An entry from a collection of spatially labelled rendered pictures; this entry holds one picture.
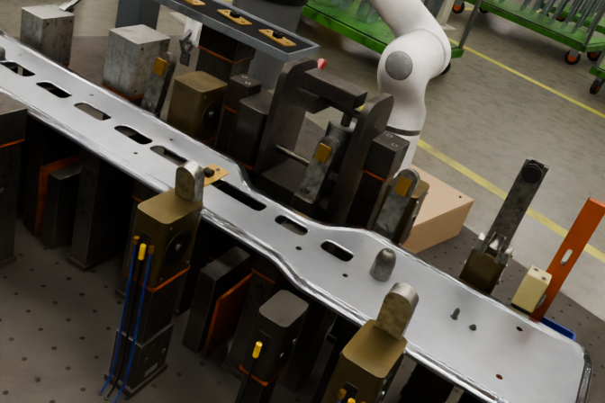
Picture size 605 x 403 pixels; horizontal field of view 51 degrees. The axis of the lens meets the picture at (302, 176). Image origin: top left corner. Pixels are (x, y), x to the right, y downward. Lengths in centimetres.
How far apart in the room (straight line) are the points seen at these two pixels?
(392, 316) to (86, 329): 61
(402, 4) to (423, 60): 16
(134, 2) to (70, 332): 75
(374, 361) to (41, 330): 64
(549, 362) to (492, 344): 9
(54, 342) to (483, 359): 70
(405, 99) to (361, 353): 84
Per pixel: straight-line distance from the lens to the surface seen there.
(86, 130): 118
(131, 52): 132
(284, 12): 408
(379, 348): 80
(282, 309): 88
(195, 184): 92
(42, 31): 151
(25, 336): 120
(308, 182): 114
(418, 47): 146
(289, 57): 128
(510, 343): 100
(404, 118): 155
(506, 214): 106
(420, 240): 166
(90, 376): 114
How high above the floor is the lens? 155
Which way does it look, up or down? 28 degrees down
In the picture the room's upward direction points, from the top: 18 degrees clockwise
